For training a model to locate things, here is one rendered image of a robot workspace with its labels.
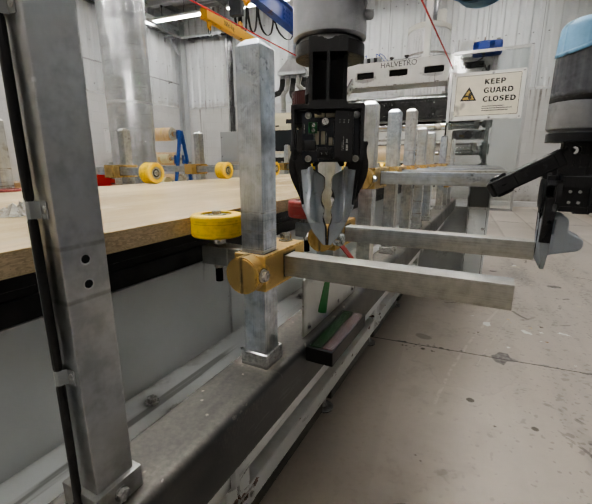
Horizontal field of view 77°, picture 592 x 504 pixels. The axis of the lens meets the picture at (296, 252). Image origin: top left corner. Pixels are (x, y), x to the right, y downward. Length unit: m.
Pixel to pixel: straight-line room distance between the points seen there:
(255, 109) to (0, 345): 0.40
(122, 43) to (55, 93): 4.46
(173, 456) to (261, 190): 0.31
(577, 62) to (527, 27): 9.20
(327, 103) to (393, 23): 9.70
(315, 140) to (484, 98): 2.86
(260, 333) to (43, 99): 0.37
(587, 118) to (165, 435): 0.68
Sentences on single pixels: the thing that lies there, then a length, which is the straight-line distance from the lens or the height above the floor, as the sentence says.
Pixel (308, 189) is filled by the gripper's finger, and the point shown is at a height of 0.96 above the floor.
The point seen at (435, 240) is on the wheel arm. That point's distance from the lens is 0.72.
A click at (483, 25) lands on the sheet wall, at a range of 9.87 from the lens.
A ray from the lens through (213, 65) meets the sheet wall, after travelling 11.65.
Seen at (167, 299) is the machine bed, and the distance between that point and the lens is 0.69.
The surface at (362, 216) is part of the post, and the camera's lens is 0.96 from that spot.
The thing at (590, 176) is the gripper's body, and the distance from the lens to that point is 0.71.
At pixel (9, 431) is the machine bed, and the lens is 0.60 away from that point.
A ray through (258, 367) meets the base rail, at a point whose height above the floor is 0.70.
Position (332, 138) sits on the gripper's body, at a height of 1.01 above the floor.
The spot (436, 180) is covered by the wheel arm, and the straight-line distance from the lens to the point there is 0.96.
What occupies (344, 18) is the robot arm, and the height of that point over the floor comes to 1.12.
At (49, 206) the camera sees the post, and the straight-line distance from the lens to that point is 0.30.
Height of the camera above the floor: 0.99
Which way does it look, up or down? 14 degrees down
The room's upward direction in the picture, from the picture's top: straight up
